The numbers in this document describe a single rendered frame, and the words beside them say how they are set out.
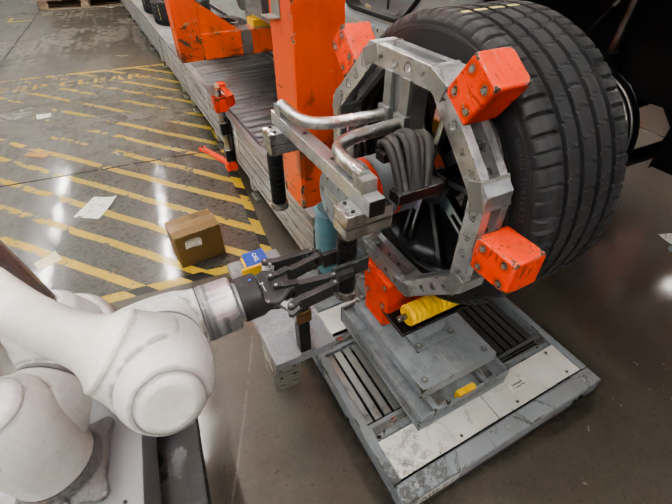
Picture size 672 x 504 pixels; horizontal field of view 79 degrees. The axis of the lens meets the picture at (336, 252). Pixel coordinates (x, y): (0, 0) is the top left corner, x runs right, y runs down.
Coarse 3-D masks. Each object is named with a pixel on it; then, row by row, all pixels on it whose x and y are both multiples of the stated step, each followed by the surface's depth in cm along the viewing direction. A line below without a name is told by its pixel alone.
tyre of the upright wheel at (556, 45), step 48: (432, 48) 78; (480, 48) 68; (528, 48) 67; (576, 48) 70; (528, 96) 64; (576, 96) 67; (528, 144) 66; (576, 144) 67; (624, 144) 72; (528, 192) 68; (576, 192) 70; (576, 240) 78; (480, 288) 87
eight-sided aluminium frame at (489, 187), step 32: (384, 64) 79; (416, 64) 71; (448, 64) 69; (352, 96) 97; (448, 96) 67; (352, 128) 107; (448, 128) 69; (480, 128) 68; (480, 160) 66; (480, 192) 66; (512, 192) 68; (480, 224) 69; (384, 256) 107; (416, 288) 95; (448, 288) 83
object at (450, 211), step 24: (432, 96) 112; (432, 120) 118; (456, 168) 89; (456, 192) 93; (408, 216) 108; (432, 216) 98; (456, 216) 90; (408, 240) 111; (432, 240) 113; (456, 240) 113; (432, 264) 103
